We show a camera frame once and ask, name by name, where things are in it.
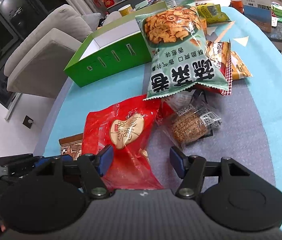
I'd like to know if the brown nut snack packet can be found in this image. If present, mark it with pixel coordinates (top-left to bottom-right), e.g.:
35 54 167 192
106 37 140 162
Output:
59 133 83 160

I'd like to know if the round sesame cake packet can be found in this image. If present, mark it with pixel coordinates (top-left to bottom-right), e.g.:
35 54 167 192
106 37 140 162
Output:
160 99 222 149

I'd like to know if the red transparent snack bag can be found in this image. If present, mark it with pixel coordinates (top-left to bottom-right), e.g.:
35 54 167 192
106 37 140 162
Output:
82 95 162 190

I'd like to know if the green vegetable cracker bag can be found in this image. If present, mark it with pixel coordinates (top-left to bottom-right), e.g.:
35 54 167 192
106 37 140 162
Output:
136 0 228 100

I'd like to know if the red checkered shrimp chip bag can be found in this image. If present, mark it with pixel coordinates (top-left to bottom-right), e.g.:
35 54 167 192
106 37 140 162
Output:
195 41 233 96

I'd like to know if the small red white snack packet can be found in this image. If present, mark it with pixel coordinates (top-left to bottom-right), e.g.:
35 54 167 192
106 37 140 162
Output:
156 96 176 126

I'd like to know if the yellow brown snack packet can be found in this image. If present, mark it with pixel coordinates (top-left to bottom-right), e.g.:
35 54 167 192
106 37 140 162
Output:
231 51 253 80

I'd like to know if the beige sofa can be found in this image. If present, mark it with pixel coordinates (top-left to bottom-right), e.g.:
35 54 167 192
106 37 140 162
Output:
4 4 92 99

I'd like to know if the green cardboard box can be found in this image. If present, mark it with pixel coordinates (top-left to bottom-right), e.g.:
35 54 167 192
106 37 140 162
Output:
64 2 166 87

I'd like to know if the yellow green snack packet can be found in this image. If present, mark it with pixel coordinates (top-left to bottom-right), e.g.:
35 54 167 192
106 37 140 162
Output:
196 3 231 24

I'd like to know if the yellow cylindrical can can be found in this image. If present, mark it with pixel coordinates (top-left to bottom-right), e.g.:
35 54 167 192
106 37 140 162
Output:
118 4 134 17

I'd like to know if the orange paper cup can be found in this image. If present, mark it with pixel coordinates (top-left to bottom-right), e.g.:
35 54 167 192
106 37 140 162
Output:
230 0 244 14

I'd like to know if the brown blue paper bag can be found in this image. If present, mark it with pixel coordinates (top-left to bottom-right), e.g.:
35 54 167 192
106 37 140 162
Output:
242 0 272 33

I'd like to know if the wall power socket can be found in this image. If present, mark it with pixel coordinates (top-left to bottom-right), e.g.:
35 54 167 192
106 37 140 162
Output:
23 115 34 129

